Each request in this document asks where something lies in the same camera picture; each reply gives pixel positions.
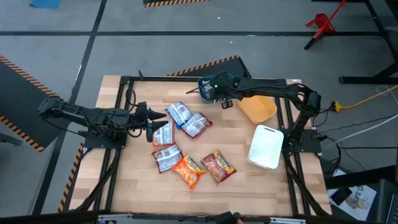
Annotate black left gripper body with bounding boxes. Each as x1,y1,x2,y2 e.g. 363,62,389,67
132,101,150,138

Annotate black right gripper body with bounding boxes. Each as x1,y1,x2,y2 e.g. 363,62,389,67
212,72,242,102

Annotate orange Maruchan chicken packet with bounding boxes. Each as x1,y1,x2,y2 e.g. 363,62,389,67
170,154,207,190
152,119,176,147

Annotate blue Maruchan ramen packet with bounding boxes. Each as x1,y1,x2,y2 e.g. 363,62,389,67
164,101,193,130
198,78,216,102

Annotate yellow plastic bin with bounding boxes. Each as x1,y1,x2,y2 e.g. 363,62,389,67
238,95,278,124

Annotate red Maruchan roast beef packet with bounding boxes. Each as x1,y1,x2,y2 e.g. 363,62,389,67
200,149,238,184
181,112,214,139
151,143,184,174

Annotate black hazard-striped floor mat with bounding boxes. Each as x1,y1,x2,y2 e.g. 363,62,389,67
0,54,72,153
142,0,212,9
167,55,251,78

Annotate blue plastic bin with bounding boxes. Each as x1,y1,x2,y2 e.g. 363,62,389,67
197,73,237,104

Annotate yellow black hazard tape strip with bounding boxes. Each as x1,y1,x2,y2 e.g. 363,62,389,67
57,142,85,214

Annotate person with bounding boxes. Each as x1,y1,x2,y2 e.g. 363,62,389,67
217,211,245,224

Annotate red floor stand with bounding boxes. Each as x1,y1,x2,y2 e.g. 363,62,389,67
303,0,348,50

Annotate grey table leg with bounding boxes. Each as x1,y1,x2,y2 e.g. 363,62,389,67
0,132,22,146

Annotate black phone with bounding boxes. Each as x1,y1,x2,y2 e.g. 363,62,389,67
330,187,353,206

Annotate blue floor mat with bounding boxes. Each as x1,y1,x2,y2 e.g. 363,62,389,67
29,0,63,9

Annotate printed paper sheet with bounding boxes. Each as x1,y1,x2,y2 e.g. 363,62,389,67
328,185,377,222

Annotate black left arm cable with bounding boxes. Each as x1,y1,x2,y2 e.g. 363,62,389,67
124,88,137,110

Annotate black metal table frame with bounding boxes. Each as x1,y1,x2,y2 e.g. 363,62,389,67
68,74,333,218

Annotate yellow extension cord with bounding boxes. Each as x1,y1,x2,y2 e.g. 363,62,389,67
331,83,398,113

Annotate white floor cable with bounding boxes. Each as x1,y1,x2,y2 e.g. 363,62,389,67
323,113,398,147

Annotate black desk frame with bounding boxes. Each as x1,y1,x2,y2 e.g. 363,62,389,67
338,0,398,85

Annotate black floor cable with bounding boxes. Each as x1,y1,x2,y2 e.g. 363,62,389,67
338,145,398,150

